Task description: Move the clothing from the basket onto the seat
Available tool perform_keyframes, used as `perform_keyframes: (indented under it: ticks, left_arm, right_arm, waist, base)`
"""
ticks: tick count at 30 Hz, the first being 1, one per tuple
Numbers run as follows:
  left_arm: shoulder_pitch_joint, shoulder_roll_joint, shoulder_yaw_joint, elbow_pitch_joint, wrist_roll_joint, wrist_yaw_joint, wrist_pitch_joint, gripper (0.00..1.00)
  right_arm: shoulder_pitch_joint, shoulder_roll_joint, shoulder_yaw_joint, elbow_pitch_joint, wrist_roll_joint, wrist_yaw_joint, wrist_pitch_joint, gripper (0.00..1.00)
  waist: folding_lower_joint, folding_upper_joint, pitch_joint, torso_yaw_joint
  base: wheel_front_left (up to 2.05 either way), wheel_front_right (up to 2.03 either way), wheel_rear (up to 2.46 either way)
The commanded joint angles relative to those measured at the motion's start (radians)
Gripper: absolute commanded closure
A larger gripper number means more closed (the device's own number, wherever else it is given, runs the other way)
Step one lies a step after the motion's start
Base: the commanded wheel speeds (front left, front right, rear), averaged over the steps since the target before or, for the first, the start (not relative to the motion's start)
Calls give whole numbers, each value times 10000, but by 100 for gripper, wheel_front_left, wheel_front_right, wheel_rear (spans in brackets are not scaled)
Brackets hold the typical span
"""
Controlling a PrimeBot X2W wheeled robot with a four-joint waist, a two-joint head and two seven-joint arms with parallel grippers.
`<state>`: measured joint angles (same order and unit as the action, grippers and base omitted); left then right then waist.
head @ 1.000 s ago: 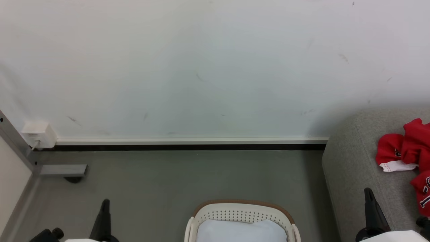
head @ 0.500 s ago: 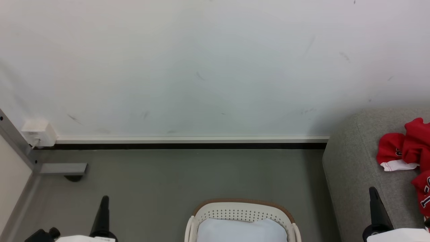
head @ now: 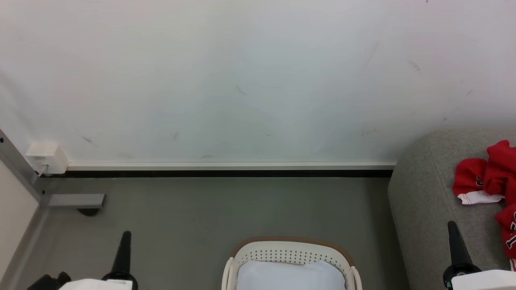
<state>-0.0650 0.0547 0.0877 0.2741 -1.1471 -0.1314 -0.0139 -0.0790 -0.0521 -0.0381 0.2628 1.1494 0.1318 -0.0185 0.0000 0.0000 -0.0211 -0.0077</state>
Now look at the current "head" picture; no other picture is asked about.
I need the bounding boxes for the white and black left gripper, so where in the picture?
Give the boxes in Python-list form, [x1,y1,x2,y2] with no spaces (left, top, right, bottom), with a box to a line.
[60,231,139,290]

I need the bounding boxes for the grey fabric sofa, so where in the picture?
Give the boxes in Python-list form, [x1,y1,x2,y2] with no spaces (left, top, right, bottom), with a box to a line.
[388,128,516,290]

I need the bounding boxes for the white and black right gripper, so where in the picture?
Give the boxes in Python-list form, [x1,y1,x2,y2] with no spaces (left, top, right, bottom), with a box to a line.
[443,221,516,290]

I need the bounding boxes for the white perforated laundry basket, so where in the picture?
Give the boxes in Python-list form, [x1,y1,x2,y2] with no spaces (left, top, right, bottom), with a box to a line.
[221,237,362,290]

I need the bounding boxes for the red and white shorts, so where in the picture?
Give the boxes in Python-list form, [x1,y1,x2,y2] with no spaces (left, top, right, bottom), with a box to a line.
[452,140,516,205]

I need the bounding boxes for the white and black baseboard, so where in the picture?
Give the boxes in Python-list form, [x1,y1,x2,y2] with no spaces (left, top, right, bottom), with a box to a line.
[67,161,397,178]

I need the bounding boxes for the light blue clothing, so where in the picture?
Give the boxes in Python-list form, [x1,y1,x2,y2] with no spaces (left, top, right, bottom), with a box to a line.
[236,260,346,290]

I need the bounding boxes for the red jersey with number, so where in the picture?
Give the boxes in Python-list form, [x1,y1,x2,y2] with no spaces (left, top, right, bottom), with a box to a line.
[495,203,516,271]

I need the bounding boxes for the white wall socket box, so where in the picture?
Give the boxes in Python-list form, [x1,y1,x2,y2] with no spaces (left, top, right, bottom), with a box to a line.
[25,142,69,176]

